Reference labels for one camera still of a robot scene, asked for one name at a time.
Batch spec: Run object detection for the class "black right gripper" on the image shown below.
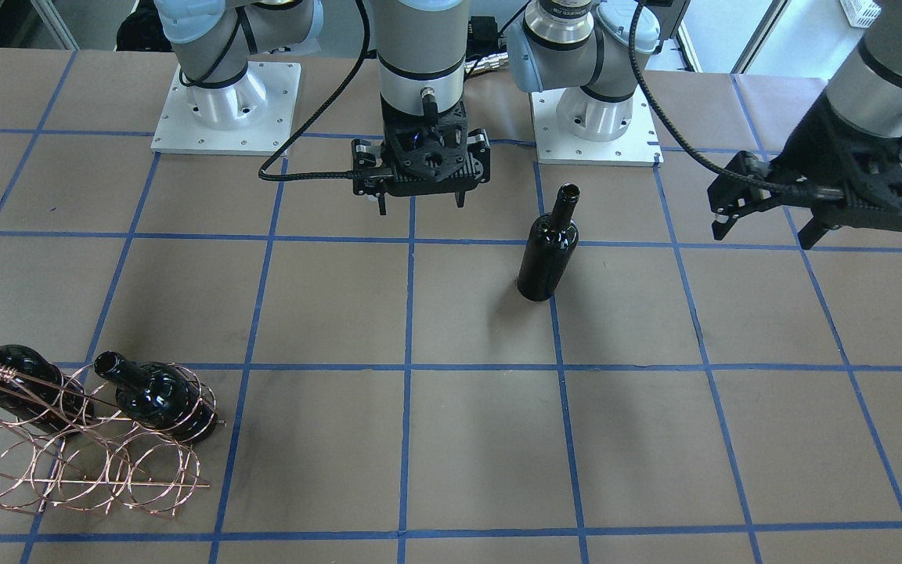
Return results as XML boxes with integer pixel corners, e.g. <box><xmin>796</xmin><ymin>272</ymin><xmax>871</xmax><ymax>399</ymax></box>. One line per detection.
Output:
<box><xmin>352</xmin><ymin>100</ymin><xmax>491</xmax><ymax>215</ymax></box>

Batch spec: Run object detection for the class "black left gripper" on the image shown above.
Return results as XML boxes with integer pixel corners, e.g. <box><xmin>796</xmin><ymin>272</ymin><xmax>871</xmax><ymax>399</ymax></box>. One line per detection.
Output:
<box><xmin>706</xmin><ymin>96</ymin><xmax>902</xmax><ymax>251</ymax></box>

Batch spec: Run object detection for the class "dark glass wine bottle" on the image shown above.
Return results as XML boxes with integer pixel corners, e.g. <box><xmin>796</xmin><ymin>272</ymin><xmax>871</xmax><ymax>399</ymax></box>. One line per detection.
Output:
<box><xmin>517</xmin><ymin>183</ymin><xmax>580</xmax><ymax>302</ymax></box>

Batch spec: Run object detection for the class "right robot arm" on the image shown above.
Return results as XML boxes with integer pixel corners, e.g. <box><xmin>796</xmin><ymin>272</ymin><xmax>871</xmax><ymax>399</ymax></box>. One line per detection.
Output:
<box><xmin>154</xmin><ymin>1</ymin><xmax>491</xmax><ymax>214</ymax></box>

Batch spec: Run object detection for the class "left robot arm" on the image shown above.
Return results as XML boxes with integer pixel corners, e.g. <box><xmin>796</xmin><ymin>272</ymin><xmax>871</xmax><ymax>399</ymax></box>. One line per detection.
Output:
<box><xmin>506</xmin><ymin>1</ymin><xmax>902</xmax><ymax>250</ymax></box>

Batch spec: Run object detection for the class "dark bottle in basket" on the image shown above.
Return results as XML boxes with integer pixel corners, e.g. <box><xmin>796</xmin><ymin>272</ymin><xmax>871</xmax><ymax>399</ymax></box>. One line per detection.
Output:
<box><xmin>93</xmin><ymin>351</ymin><xmax>216</xmax><ymax>445</ymax></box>
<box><xmin>0</xmin><ymin>323</ymin><xmax>96</xmax><ymax>433</ymax></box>

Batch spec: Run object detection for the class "copper wire wine basket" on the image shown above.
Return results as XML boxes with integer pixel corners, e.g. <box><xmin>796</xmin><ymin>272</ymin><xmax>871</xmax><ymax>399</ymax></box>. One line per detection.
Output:
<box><xmin>0</xmin><ymin>364</ymin><xmax>210</xmax><ymax>519</ymax></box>

